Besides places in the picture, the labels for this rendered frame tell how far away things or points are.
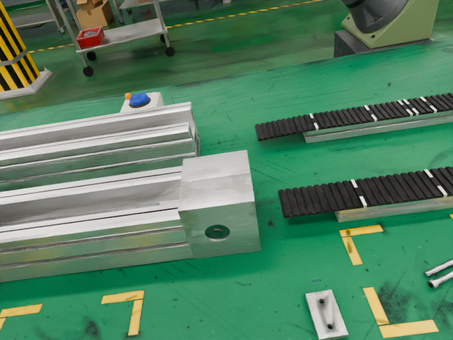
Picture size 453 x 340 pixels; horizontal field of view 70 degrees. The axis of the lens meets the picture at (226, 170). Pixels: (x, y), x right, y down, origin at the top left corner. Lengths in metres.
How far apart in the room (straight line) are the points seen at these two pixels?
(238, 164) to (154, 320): 0.21
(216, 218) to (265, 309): 0.12
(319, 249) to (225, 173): 0.16
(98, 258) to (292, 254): 0.25
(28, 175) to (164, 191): 0.29
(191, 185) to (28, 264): 0.24
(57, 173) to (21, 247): 0.20
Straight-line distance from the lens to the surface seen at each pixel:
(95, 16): 5.55
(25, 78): 3.82
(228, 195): 0.38
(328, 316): 0.39
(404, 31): 1.02
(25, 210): 0.55
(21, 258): 0.51
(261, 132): 0.60
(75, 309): 0.48
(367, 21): 1.01
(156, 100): 0.71
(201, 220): 0.39
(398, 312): 0.42
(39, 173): 0.66
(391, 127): 0.65
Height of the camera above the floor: 1.14
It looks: 39 degrees down
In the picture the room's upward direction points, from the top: 11 degrees counter-clockwise
